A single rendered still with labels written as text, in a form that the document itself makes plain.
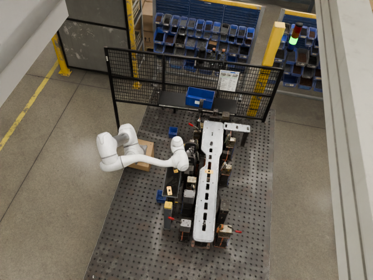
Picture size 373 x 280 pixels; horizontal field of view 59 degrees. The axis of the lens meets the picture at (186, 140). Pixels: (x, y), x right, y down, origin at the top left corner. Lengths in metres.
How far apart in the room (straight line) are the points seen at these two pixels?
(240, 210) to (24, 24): 2.94
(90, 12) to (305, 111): 3.50
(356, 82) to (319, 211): 4.00
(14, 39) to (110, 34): 4.20
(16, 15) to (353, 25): 0.73
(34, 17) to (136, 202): 2.74
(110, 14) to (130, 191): 2.44
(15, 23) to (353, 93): 0.69
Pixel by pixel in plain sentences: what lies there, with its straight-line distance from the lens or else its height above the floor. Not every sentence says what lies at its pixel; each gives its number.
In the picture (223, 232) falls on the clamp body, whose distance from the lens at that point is 2.97.
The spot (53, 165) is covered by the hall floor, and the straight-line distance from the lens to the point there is 4.72.
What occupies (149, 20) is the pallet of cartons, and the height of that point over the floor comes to 0.66.
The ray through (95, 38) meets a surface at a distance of 5.14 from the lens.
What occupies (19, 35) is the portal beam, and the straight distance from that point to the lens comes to 0.84.
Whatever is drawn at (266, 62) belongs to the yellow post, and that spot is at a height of 1.58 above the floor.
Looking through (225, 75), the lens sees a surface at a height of 1.38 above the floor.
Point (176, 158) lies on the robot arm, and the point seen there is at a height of 1.57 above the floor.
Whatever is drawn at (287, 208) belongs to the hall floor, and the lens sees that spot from 4.46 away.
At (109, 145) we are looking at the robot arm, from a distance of 2.74.
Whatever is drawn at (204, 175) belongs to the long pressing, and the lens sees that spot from 3.27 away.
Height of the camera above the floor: 3.77
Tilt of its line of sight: 52 degrees down
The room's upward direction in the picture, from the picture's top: 6 degrees clockwise
